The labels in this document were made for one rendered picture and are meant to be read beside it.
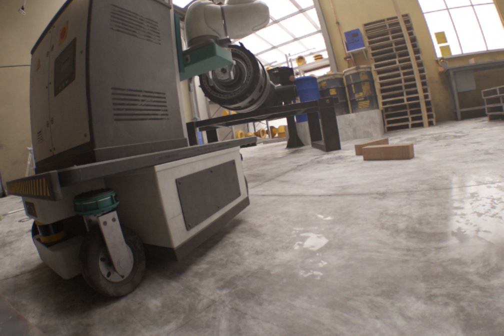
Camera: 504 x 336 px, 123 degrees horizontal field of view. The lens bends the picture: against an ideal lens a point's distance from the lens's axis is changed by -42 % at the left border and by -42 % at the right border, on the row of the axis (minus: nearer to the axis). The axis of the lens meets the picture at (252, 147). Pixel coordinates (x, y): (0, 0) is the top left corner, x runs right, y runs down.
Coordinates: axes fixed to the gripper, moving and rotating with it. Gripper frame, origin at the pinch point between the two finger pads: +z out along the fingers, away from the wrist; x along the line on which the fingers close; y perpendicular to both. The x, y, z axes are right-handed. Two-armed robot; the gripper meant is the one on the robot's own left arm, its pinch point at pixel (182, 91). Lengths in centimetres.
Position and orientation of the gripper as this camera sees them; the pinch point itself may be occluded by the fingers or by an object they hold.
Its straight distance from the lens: 150.6
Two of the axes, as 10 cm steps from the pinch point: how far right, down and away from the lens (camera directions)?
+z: 1.7, 9.8, 0.4
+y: 3.7, -1.0, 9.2
